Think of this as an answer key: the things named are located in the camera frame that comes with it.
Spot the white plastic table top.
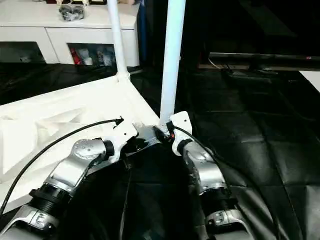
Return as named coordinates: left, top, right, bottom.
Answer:
left=0, top=71, right=166, bottom=214

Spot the black table mat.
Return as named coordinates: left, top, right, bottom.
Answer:
left=0, top=61, right=320, bottom=240

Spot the red item in cabinet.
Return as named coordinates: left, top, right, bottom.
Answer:
left=70, top=48, right=82, bottom=66

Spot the black rod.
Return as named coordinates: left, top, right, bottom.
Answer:
left=209, top=52, right=320, bottom=62

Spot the white glass-door cabinet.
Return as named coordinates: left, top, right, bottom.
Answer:
left=0, top=0, right=141, bottom=67

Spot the black bundle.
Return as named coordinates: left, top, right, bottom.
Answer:
left=59, top=4, right=86, bottom=22

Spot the white board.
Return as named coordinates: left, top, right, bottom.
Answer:
left=298, top=70, right=320, bottom=92

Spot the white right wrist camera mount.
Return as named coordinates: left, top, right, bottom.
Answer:
left=169, top=110, right=194, bottom=156

